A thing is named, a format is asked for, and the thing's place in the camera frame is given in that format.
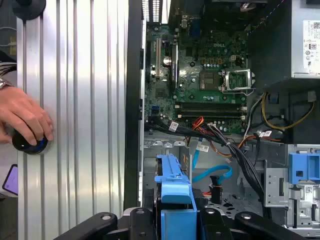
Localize hard disk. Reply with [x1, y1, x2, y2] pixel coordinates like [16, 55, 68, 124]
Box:
[153, 153, 199, 240]

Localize green motherboard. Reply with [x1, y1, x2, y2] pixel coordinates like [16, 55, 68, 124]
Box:
[144, 14, 251, 137]

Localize black PC case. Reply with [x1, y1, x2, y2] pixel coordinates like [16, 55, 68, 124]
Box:
[123, 0, 320, 240]

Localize silver wristwatch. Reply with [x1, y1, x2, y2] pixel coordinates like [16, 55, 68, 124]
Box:
[0, 77, 15, 91]

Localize person's bare hand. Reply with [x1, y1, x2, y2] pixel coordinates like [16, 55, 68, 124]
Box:
[0, 86, 55, 146]

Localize metal optical drive cage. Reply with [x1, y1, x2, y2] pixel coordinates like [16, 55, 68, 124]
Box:
[263, 143, 320, 230]

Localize metal disk bay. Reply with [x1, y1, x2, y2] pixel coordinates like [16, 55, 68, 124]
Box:
[142, 136, 193, 208]

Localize black disk power wire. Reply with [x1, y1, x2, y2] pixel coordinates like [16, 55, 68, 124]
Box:
[209, 174, 224, 205]

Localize orange wire bundle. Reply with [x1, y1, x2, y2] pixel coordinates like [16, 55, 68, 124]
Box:
[191, 115, 206, 131]

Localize grey power supply unit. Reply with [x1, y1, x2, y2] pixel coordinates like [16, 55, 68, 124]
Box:
[246, 0, 320, 89]

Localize metal socket cover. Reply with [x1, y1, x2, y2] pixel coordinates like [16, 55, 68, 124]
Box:
[220, 69, 254, 94]

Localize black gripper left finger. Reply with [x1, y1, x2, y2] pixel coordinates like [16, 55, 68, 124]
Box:
[53, 207, 155, 240]

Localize white expansion slot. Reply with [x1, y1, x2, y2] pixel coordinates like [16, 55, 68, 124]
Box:
[155, 37, 161, 79]

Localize yellow wire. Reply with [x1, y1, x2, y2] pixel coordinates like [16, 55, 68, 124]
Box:
[260, 91, 316, 131]

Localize blue flat disk wire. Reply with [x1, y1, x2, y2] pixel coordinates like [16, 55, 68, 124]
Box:
[190, 143, 233, 186]

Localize round black tool blue ring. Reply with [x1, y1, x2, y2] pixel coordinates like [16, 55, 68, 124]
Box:
[11, 129, 50, 157]

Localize blue plastic drive latch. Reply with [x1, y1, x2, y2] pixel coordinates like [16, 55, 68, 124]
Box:
[287, 151, 320, 186]

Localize CPU socket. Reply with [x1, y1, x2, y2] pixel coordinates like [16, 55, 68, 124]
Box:
[199, 71, 221, 92]

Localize purple smartphone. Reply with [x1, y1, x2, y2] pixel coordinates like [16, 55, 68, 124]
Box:
[1, 163, 19, 196]

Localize black RAM slots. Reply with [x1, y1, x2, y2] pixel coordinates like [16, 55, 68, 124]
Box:
[174, 100, 248, 120]

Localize black wire bundle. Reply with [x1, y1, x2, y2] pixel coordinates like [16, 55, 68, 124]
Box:
[144, 121, 275, 208]

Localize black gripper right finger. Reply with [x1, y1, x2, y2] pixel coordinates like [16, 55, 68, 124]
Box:
[199, 207, 301, 240]

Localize black round knob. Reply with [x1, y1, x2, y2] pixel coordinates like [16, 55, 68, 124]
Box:
[11, 0, 47, 21]

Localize thin metal locking lever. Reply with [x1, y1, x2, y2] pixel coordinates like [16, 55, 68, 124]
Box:
[221, 86, 256, 97]

